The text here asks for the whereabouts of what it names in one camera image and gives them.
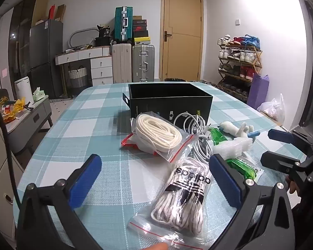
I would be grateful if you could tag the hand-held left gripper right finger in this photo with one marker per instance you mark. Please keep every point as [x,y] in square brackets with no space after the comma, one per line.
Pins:
[225,182]

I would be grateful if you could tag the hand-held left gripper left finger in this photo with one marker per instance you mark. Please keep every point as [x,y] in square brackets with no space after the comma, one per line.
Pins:
[84,179]

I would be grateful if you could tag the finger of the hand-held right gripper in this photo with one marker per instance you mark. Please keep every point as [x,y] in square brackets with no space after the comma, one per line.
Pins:
[276,161]
[279,136]

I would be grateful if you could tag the white foam wrap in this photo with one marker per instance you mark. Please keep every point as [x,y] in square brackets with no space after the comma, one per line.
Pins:
[234,147]

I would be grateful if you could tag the bag of white speckled shoelaces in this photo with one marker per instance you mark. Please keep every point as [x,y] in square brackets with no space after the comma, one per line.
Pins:
[185,187]

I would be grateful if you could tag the red and white packet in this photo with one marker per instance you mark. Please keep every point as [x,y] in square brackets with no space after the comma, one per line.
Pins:
[126,142]

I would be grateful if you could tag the bag of cream laces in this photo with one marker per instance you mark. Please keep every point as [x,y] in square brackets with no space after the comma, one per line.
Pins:
[156,132]

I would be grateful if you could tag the black cardboard box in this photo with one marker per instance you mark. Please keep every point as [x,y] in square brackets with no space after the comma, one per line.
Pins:
[169,101]

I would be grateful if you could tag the person's right hand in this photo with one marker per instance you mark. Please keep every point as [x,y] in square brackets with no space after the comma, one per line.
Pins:
[292,186]

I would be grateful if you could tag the person's left hand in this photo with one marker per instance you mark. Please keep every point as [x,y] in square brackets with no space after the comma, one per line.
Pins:
[155,246]

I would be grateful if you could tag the green packet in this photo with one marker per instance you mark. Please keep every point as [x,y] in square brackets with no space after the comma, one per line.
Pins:
[244,168]
[216,135]

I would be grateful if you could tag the white plastic bag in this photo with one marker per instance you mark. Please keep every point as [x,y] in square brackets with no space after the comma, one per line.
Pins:
[274,109]

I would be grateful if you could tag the purple bag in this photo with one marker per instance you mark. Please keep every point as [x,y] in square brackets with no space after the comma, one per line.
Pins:
[258,91]

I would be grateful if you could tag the teal checked tablecloth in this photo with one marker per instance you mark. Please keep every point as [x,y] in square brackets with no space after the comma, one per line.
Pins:
[94,125]

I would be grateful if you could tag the grey low cabinet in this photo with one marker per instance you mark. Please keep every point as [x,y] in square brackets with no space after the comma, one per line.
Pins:
[28,127]

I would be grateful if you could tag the wooden shoe rack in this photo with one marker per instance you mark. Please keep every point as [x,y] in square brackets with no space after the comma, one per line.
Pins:
[258,57]

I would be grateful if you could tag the patterned floor mat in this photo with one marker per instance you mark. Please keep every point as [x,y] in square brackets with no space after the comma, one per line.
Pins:
[62,99]

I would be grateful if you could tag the light grey cabinet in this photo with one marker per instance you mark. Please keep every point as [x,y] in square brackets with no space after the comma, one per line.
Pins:
[0,174]

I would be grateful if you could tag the shoe rack with shoes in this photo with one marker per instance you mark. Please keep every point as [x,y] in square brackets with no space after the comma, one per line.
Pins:
[246,56]

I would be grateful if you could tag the green tissue pack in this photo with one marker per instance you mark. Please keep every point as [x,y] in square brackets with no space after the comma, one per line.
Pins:
[38,95]

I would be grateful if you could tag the pile of yellow snack packets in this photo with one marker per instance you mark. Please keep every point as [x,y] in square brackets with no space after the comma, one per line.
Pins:
[17,108]

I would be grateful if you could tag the woven laundry basket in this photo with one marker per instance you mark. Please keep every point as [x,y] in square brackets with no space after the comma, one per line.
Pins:
[78,80]

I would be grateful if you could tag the white bin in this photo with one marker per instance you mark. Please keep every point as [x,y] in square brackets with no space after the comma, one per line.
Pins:
[23,91]

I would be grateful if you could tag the white drawer cabinet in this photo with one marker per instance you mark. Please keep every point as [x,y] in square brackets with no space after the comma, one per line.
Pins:
[101,70]

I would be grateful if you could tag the beige suitcase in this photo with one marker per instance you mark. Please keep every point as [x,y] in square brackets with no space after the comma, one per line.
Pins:
[121,62]

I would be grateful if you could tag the white desk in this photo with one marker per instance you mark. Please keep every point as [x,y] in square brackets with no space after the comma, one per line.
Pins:
[73,56]

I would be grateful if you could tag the silver suitcase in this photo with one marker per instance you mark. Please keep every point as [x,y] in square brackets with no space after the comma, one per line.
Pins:
[143,62]

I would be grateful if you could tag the pink sticky note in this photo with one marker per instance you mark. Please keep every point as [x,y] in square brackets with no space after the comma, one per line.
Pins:
[4,73]

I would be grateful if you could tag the black case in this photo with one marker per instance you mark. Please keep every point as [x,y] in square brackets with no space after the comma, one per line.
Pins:
[103,41]

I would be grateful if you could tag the grey refrigerator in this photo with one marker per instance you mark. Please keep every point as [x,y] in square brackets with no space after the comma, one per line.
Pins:
[45,44]

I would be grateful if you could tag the black paper bag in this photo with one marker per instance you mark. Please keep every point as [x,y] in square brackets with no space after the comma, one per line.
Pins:
[103,31]

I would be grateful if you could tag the yellow and black shoe box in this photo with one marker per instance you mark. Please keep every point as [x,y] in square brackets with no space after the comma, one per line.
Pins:
[141,41]

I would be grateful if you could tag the tan wooden door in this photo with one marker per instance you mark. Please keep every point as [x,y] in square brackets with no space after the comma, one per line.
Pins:
[182,18]

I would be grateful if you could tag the green suitcase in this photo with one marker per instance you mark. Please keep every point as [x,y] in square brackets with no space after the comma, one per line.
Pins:
[119,23]

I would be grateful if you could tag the dark tall cabinet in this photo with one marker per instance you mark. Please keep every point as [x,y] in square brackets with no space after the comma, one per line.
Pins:
[23,31]

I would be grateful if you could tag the red and black shoe box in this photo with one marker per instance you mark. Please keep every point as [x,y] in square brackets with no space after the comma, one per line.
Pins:
[140,28]

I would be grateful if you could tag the brown cardboard box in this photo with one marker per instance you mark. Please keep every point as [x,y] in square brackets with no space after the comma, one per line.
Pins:
[60,13]

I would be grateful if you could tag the red paper bag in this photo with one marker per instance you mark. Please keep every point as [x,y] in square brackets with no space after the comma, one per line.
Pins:
[52,12]

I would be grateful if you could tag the tall flat cardboard box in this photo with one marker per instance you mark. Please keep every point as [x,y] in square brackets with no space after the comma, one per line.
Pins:
[40,6]

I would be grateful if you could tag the white oval frame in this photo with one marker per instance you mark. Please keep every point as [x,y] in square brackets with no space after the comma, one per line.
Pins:
[74,35]

